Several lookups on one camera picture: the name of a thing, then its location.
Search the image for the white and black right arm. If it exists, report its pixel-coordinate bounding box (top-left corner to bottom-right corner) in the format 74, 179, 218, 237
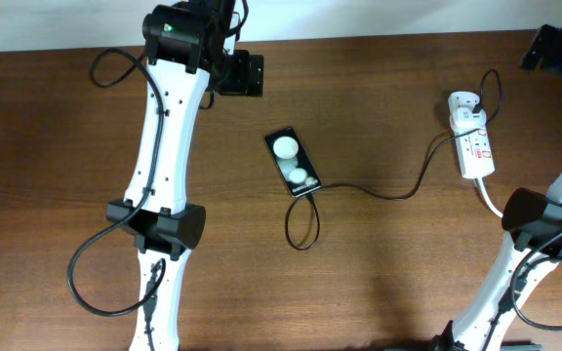
426, 24, 562, 350

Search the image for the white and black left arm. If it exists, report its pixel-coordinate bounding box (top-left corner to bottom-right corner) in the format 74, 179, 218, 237
106, 1, 263, 350

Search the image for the black flip smartphone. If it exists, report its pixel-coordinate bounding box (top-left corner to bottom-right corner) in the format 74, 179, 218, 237
264, 127, 322, 198

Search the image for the white USB charger adapter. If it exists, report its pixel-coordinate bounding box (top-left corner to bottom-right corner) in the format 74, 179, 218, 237
450, 107, 487, 132

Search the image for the white power strip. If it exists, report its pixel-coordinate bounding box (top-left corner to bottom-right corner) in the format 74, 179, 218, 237
448, 92, 495, 179

